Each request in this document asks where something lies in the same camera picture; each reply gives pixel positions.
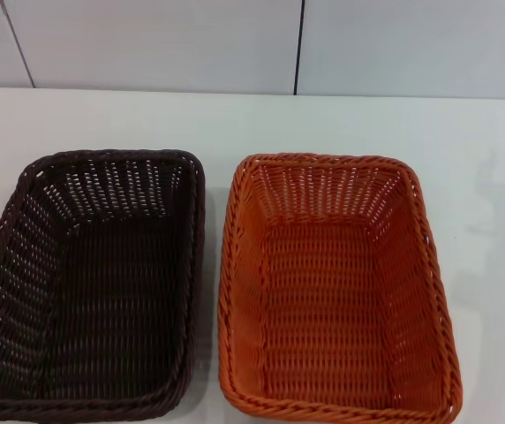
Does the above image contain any orange woven basket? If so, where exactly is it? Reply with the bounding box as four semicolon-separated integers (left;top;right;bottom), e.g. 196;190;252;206
216;152;464;424

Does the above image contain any dark brown woven basket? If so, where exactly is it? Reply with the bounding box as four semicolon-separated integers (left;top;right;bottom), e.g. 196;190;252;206
0;148;207;424

